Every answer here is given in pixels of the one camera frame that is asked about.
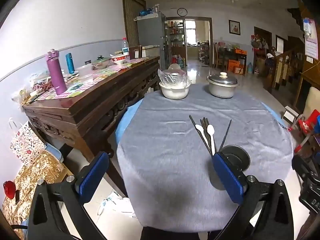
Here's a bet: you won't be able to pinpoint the clear water bottle red cap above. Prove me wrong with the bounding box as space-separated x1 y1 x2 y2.
121 37 129 55

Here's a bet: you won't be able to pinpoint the framed wall picture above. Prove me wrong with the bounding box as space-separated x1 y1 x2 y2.
229 20 241 35

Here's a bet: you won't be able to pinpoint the wall calendar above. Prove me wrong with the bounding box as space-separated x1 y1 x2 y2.
303 18 318 60

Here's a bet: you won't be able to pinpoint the red white bowl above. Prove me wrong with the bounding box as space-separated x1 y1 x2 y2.
111 54 127 64

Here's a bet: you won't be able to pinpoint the wooden stair railing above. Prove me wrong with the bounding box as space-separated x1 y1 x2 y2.
264 46 303 94

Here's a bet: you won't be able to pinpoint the purple thermos bottle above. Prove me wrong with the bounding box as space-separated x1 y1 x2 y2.
46 49 67 95

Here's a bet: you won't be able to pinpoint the teal thermos bottle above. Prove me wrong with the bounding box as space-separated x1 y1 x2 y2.
66 53 75 74

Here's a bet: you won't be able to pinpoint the floral patterned bag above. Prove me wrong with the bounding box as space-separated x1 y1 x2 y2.
10 122 46 166

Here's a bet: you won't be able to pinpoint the glass lidded bowl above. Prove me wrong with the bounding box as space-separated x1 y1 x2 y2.
92 55 111 70

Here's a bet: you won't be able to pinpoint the round wall clock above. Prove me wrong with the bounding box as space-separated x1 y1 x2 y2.
177 8 188 17

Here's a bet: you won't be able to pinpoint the white chest freezer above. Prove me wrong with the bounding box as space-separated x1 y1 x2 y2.
142 45 160 57

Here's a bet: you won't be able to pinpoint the carved wooden sideboard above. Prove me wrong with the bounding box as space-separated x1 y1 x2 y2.
22 56 161 196

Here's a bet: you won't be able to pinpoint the white bowl with plastic wrap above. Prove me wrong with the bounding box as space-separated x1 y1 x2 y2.
157 63 191 100

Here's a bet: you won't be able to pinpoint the dark dining table background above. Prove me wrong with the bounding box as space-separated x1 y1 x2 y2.
217 47 247 76

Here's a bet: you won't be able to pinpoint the black utensil holder cup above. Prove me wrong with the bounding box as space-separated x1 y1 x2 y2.
221 145 251 171

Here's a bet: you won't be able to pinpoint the grey table cloth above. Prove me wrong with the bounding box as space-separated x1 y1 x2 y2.
117 84 293 232

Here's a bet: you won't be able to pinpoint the grey refrigerator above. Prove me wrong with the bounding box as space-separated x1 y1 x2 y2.
135 11 169 70

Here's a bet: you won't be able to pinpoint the dark chopstick bundle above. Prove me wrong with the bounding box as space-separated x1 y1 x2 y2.
200 118 216 155

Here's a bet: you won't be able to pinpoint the metal pot with lid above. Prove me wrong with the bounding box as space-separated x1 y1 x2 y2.
207 72 239 99

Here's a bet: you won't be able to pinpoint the checkered table mat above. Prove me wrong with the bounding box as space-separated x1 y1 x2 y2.
36 57 146 101

